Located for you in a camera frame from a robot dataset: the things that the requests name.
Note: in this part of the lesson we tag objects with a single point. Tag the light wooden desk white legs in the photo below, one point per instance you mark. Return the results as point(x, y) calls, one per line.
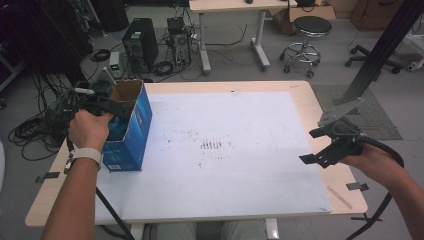
point(233, 6)

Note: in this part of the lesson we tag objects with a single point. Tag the person's left hand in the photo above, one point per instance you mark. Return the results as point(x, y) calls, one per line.
point(88, 131)

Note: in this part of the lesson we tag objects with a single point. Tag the black computer tower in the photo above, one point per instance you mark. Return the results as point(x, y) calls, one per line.
point(141, 40)

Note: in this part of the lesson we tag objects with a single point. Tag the black tape piece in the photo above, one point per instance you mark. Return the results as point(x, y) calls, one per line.
point(48, 176)
point(357, 186)

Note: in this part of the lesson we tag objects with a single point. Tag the dark curtain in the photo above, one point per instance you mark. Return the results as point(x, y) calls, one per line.
point(43, 36)

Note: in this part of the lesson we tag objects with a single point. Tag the white table leg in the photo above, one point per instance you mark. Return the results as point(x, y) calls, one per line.
point(271, 230)

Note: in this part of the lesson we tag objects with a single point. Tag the clear tape strip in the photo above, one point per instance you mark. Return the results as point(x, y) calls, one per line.
point(338, 196)

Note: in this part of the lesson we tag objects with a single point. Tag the blue cardboard box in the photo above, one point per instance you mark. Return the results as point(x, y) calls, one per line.
point(133, 146)

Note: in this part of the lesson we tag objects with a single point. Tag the white table mat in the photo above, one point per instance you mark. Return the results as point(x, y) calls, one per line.
point(216, 180)

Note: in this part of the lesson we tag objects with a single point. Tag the small power supply green display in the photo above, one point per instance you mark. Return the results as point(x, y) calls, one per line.
point(114, 65)

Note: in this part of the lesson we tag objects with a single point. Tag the black round stool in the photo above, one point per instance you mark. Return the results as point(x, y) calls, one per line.
point(311, 26)

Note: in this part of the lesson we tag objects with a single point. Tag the open computer case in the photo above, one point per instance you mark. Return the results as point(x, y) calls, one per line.
point(180, 41)

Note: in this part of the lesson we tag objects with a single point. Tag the grey floor mat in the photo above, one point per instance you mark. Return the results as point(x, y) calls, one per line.
point(380, 116)

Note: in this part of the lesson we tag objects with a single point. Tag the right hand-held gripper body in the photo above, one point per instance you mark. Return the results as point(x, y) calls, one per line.
point(348, 140)

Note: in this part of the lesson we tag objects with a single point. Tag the brown cardboard box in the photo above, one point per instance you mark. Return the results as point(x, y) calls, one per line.
point(373, 15)

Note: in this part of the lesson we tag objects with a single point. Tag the black tape cross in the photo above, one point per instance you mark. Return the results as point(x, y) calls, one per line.
point(361, 219)

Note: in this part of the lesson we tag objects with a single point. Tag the open cardboard box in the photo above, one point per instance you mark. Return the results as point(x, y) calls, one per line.
point(310, 13)

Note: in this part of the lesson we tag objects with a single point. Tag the black office chair base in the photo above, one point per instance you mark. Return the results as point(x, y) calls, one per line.
point(370, 56)

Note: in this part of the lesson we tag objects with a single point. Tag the person's right hand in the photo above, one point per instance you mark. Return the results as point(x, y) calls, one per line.
point(375, 165)

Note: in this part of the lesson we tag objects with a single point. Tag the black metal post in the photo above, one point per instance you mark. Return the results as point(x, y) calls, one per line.
point(383, 53)

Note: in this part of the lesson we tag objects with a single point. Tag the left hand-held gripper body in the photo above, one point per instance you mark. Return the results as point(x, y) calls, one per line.
point(88, 96)

